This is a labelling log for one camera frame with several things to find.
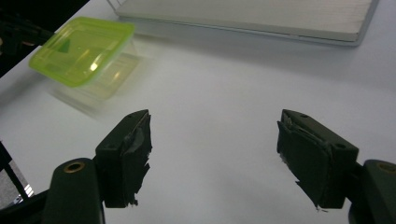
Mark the black metal stand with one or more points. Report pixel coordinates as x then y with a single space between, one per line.
11 171

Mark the clear container with green lid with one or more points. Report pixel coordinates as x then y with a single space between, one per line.
81 49

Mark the aluminium rail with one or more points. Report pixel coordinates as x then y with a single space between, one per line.
26 193

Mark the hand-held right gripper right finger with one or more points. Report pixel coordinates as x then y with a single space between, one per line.
317 161

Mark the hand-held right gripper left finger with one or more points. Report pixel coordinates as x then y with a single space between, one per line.
124 161

